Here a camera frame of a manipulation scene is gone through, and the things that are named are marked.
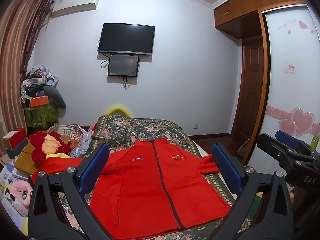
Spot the bag by door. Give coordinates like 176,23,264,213
236,137,253,158

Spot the small black monitor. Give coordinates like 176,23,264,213
108,54,140,77

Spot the pink plush toy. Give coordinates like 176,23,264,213
11,180,33,212

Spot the brown wooden door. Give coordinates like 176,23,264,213
231,36,266,142

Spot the wooden wardrobe with heart stickers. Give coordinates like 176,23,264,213
214,0,320,165

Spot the patterned crumpled quilt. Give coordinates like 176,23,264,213
47,124,95,158

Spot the red plush toy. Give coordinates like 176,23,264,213
29,131,73,165

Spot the yellow cloth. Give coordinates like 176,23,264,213
45,152,77,160

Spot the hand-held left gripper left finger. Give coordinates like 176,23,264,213
27,142,110,240

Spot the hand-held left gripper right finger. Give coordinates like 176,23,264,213
211,142,294,240

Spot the brown striped curtain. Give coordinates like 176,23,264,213
0,0,54,155

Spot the green patterned cloth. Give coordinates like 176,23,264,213
24,105,58,128

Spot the green floral bedspread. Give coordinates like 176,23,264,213
54,114,253,240

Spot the pile of clothes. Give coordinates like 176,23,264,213
21,65,67,110

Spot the black wall television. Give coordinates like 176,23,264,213
98,23,155,55

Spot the brown cardboard box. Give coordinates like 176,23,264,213
14,142,43,176

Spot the red zip jacket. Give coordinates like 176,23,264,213
31,139,232,239

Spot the white label sticker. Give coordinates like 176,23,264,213
283,62,297,74

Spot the red and white box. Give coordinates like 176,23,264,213
3,128,27,149

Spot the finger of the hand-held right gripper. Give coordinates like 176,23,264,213
257,133,300,173
275,130,316,155

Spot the yellow curved object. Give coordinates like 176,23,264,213
105,105,131,117

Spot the white air conditioner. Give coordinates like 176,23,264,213
51,0,101,18

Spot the orange box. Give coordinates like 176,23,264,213
29,95,49,108

